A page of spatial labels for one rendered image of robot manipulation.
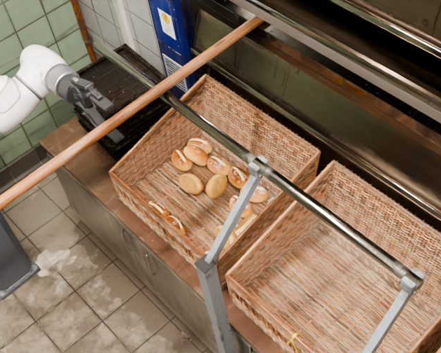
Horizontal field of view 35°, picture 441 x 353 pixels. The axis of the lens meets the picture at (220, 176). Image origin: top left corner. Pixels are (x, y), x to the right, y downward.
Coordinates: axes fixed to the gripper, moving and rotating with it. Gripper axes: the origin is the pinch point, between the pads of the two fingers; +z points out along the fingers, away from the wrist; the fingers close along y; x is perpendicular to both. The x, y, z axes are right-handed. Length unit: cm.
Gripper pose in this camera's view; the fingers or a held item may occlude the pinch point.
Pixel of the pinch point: (111, 120)
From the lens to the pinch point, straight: 191.7
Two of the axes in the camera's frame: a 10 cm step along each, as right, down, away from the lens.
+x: -7.3, 5.8, -3.6
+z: 6.7, 5.2, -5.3
